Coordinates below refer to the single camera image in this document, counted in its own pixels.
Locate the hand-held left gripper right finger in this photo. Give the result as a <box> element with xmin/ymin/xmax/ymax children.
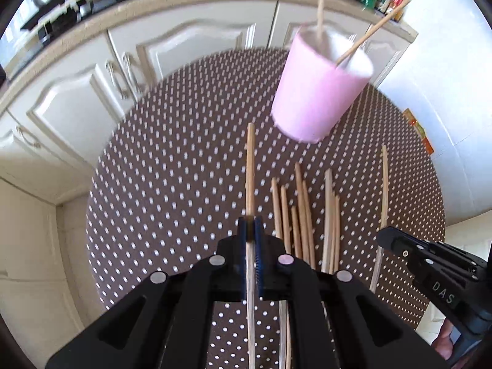
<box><xmin>252</xmin><ymin>216</ymin><xmax>450</xmax><ymax>369</ymax></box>

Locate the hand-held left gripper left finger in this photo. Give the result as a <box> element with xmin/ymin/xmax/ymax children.
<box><xmin>45</xmin><ymin>216</ymin><xmax>250</xmax><ymax>369</ymax></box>

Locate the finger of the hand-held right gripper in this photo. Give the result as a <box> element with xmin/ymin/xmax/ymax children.
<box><xmin>376</xmin><ymin>226</ymin><xmax>427</xmax><ymax>264</ymax></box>

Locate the light wooden chopstick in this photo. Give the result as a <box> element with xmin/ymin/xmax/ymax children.
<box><xmin>245</xmin><ymin>123</ymin><xmax>257</xmax><ymax>369</ymax></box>
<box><xmin>335</xmin><ymin>0</ymin><xmax>411</xmax><ymax>66</ymax></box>
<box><xmin>370</xmin><ymin>145</ymin><xmax>390</xmax><ymax>295</ymax></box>
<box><xmin>316</xmin><ymin>0</ymin><xmax>327</xmax><ymax>44</ymax></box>

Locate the bunch of wooden chopsticks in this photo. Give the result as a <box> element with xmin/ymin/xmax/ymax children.
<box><xmin>270</xmin><ymin>162</ymin><xmax>343</xmax><ymax>369</ymax></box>

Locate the pink cup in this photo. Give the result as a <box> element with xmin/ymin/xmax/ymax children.
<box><xmin>270</xmin><ymin>25</ymin><xmax>374</xmax><ymax>144</ymax></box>

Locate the person's right hand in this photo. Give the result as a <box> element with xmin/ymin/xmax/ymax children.
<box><xmin>430</xmin><ymin>321</ymin><xmax>456</xmax><ymax>359</ymax></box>

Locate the round polka-dot table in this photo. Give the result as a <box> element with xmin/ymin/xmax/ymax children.
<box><xmin>85</xmin><ymin>46</ymin><xmax>446</xmax><ymax>369</ymax></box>

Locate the orange cardboard box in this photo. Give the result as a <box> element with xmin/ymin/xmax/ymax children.
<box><xmin>403</xmin><ymin>108</ymin><xmax>434</xmax><ymax>152</ymax></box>

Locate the cream kitchen base cabinet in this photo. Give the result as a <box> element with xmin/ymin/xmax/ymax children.
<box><xmin>0</xmin><ymin>0</ymin><xmax>419</xmax><ymax>204</ymax></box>

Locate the red sauce bottle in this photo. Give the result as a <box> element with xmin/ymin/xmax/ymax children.
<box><xmin>392</xmin><ymin>0</ymin><xmax>409</xmax><ymax>22</ymax></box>

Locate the beige kitchen countertop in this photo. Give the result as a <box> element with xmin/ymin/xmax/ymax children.
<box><xmin>0</xmin><ymin>0</ymin><xmax>419</xmax><ymax>116</ymax></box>

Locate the black glass cooktop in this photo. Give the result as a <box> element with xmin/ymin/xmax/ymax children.
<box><xmin>15</xmin><ymin>0</ymin><xmax>127</xmax><ymax>43</ymax></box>

